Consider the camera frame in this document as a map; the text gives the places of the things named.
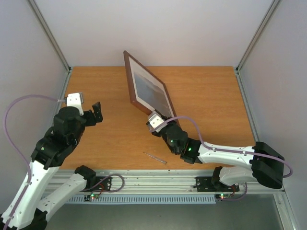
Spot aluminium corner post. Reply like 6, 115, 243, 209
235, 0, 282, 74
26, 0, 71, 73

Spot small circuit board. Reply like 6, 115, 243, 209
215, 193, 234, 200
83, 194, 99, 202

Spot left aluminium corner post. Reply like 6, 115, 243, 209
26, 0, 71, 73

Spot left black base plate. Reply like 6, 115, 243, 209
82, 176, 112, 192

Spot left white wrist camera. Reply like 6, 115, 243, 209
66, 92, 84, 116

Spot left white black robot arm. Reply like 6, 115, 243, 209
0, 102, 103, 230

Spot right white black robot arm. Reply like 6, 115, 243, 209
147, 114, 285, 190

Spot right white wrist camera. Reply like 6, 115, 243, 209
146, 111, 167, 133

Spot brown wooden picture frame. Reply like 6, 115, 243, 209
123, 50, 176, 117

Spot right small circuit board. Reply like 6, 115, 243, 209
215, 193, 234, 200

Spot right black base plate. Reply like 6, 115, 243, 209
194, 176, 240, 192

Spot aluminium rail front beam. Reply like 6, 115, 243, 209
44, 169, 285, 195

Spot grey slotted cable duct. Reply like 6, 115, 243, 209
67, 194, 216, 205

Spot right aluminium corner post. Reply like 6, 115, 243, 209
235, 0, 282, 74

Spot left small circuit board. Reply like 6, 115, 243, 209
83, 194, 99, 202

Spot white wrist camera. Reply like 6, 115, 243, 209
66, 92, 84, 116
146, 111, 167, 133

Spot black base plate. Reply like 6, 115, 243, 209
194, 176, 240, 192
82, 176, 112, 192

